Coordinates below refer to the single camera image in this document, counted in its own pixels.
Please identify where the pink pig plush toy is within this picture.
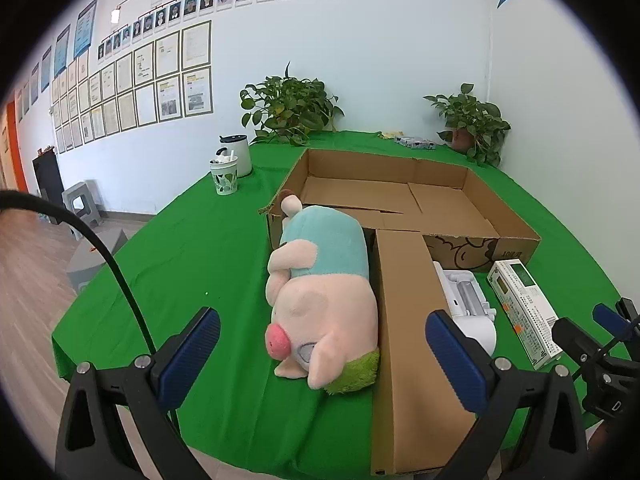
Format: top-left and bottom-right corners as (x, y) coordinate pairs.
(265, 191), (381, 397)

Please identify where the white mug with black lid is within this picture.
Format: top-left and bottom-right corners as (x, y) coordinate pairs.
(219, 134), (252, 178)

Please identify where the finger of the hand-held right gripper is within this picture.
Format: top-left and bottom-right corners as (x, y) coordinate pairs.
(552, 317), (608, 376)
(593, 297), (640, 333)

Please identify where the black cable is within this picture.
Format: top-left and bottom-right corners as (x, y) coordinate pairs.
(0, 190), (181, 441)

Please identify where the green tablecloth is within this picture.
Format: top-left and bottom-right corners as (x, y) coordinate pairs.
(51, 130), (626, 476)

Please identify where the white handheld appliance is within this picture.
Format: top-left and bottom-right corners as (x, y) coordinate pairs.
(432, 261), (497, 358)

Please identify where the large cardboard box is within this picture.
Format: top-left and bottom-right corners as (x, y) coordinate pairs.
(258, 148), (542, 273)

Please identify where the potted plant in terracotta pot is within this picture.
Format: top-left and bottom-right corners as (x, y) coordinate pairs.
(423, 83), (512, 168)

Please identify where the grey plastic step stool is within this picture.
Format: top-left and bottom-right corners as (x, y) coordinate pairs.
(62, 180), (103, 226)

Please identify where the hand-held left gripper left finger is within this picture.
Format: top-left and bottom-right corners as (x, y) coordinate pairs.
(55, 306), (221, 480)

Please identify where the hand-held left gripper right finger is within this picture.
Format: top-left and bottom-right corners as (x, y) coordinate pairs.
(425, 309), (591, 480)

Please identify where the grey low plastic stool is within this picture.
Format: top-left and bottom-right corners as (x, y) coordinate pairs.
(66, 230), (128, 293)

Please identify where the long cardboard insert tray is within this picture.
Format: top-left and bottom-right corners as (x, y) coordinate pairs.
(371, 229), (481, 476)

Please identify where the white controller with green screen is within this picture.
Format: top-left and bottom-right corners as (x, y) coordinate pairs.
(487, 259), (560, 372)

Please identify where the wall of framed certificates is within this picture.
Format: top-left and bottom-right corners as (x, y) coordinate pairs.
(50, 20), (213, 155)

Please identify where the black cabinet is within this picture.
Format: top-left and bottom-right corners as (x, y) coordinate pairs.
(32, 151), (65, 206)

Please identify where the green leaf patterned cup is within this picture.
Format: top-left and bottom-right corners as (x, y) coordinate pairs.
(209, 149), (239, 196)

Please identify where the large bushy potted plant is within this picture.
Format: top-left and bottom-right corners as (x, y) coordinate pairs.
(239, 62), (345, 147)

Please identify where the patterned tissue pack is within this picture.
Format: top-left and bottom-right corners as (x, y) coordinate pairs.
(395, 135), (436, 151)

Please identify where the row of blue wall posters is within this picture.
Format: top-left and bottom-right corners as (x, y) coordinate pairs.
(15, 0), (99, 126)

